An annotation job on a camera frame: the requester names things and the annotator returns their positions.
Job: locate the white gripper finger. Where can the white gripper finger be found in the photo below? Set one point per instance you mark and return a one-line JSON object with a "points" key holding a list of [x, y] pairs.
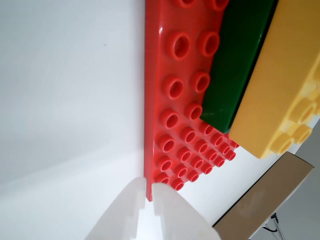
{"points": [[182, 222], [120, 217]]}

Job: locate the yellow lego brick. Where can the yellow lego brick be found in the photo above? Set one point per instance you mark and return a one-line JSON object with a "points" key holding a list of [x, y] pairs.
{"points": [[275, 87]]}

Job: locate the red lego baseplate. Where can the red lego baseplate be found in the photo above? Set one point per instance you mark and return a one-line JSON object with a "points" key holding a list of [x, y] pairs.
{"points": [[152, 75]]}

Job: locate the green lego brick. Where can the green lego brick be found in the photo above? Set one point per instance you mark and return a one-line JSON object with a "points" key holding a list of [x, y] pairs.
{"points": [[230, 75]]}

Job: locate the brown cardboard box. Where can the brown cardboard box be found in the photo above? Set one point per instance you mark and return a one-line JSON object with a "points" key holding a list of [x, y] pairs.
{"points": [[265, 200]]}

